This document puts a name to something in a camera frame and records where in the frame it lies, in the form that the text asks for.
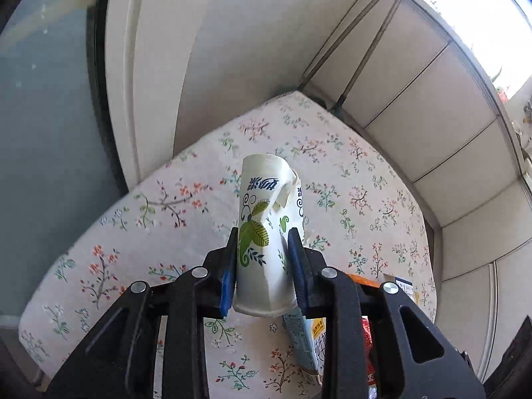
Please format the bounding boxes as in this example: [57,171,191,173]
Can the blue white milk carton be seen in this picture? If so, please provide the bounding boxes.
[283,314,326,385]

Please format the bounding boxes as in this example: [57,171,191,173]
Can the orange packet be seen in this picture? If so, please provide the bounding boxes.
[348,273,381,290]

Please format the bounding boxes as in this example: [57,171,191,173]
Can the long metal pole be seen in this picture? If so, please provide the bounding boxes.
[301,0,385,84]
[332,0,410,115]

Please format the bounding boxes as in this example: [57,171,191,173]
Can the white paper cup green leaves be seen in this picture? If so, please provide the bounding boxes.
[232,154,307,317]

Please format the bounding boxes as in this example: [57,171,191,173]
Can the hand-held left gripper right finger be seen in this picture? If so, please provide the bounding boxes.
[287,228,487,399]

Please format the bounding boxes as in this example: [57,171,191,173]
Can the floral tablecloth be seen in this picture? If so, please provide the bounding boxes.
[19,90,437,399]

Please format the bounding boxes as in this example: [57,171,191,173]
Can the red snack packet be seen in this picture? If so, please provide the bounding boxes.
[361,316,378,388]

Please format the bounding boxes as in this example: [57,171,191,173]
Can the glass sliding door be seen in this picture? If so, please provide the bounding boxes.
[0,0,127,329]

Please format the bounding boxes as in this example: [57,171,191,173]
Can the small white blue box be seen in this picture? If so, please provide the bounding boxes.
[382,273,416,301]

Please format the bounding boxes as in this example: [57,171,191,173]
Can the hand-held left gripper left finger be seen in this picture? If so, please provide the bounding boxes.
[46,228,239,399]

